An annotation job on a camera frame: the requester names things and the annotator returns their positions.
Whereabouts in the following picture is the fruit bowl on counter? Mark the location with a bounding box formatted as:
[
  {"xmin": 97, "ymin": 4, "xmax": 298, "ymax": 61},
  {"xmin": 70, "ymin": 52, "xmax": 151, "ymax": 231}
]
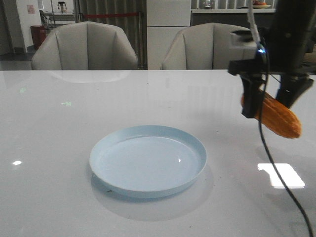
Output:
[{"xmin": 252, "ymin": 0, "xmax": 271, "ymax": 9}]

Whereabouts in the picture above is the black cable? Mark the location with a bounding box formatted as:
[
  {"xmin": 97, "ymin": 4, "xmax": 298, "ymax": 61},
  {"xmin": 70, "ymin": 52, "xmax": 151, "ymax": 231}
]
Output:
[{"xmin": 257, "ymin": 41, "xmax": 315, "ymax": 237}]

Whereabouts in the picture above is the grey counter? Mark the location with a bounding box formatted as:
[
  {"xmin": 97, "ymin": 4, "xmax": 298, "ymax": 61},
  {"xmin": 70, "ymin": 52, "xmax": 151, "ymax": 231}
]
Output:
[{"xmin": 191, "ymin": 9, "xmax": 275, "ymax": 28}]

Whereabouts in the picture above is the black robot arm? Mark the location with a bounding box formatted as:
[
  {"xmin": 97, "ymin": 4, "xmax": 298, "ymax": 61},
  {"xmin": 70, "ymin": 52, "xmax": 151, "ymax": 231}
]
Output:
[{"xmin": 228, "ymin": 0, "xmax": 316, "ymax": 118}]

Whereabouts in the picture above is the light blue round plate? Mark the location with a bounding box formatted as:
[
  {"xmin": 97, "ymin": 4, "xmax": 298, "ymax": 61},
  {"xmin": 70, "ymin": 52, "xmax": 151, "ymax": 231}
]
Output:
[{"xmin": 89, "ymin": 125, "xmax": 207, "ymax": 198}]

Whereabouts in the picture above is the beige upholstered chair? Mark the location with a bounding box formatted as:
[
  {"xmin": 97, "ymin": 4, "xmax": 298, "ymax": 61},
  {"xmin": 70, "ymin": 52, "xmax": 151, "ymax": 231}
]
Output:
[
  {"xmin": 31, "ymin": 21, "xmax": 138, "ymax": 71},
  {"xmin": 161, "ymin": 23, "xmax": 256, "ymax": 70}
]

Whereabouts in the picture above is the right beige upholstered chair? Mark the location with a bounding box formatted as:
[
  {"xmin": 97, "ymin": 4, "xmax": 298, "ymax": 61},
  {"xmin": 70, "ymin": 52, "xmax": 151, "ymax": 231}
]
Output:
[{"xmin": 161, "ymin": 23, "xmax": 256, "ymax": 70}]

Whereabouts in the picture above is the red barrier belt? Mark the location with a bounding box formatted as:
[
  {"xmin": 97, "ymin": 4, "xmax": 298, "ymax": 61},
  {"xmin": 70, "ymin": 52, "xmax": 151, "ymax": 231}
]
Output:
[{"xmin": 83, "ymin": 12, "xmax": 140, "ymax": 19}]

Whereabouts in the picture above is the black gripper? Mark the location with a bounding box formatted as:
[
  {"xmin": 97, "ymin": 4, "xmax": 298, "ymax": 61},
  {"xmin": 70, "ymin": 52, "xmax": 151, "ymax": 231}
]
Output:
[{"xmin": 228, "ymin": 27, "xmax": 316, "ymax": 119}]

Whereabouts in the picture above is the white cabinet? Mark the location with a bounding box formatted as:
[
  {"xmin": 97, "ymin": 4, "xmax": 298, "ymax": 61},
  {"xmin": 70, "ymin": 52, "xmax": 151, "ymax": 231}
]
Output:
[{"xmin": 146, "ymin": 0, "xmax": 191, "ymax": 70}]

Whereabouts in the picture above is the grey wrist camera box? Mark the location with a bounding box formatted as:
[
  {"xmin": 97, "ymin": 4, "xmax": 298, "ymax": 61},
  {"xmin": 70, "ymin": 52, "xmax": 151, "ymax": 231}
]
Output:
[{"xmin": 230, "ymin": 30, "xmax": 257, "ymax": 60}]

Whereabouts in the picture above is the left beige upholstered chair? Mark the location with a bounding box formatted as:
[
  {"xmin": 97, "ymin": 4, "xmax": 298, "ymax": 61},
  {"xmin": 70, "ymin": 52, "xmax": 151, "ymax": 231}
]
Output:
[{"xmin": 31, "ymin": 21, "xmax": 138, "ymax": 71}]

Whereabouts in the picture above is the orange toy corn cob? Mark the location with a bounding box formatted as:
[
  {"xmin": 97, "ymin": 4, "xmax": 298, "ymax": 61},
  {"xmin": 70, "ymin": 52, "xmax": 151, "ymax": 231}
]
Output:
[{"xmin": 261, "ymin": 93, "xmax": 302, "ymax": 139}]

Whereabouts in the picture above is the pink wall notice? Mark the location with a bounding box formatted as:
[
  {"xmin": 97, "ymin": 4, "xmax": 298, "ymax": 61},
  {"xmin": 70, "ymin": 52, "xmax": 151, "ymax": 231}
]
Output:
[{"xmin": 27, "ymin": 4, "xmax": 35, "ymax": 14}]

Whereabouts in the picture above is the red bin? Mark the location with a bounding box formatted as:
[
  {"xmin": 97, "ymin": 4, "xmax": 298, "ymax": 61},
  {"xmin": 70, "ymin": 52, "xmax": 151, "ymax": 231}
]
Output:
[{"xmin": 30, "ymin": 25, "xmax": 46, "ymax": 49}]

